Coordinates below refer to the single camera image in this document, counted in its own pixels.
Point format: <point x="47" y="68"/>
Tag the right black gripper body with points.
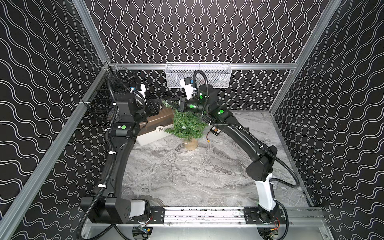
<point x="194" y="106"/>

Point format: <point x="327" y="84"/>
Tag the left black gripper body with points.
<point x="153" y="108"/>

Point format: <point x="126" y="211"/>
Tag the thin wire string lights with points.
<point x="181" y="164"/>

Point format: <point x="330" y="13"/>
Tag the small green christmas tree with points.
<point x="186" y="126"/>

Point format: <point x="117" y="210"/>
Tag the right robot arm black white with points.
<point x="262" y="156"/>

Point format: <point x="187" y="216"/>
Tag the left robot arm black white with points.
<point x="106" y="205"/>

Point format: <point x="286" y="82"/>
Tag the brown white storage box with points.
<point x="154" y="128"/>

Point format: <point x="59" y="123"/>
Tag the black battery pack case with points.
<point x="215" y="131"/>

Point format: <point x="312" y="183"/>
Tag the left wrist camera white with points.
<point x="139" y="90"/>

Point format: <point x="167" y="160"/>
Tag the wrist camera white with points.
<point x="188" y="85"/>
<point x="139" y="90"/>

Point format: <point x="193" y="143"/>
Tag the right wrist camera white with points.
<point x="188" y="85"/>

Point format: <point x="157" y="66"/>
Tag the black wire wall basket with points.
<point x="100" y="103"/>

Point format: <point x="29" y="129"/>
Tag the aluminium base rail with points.
<point x="232" y="217"/>

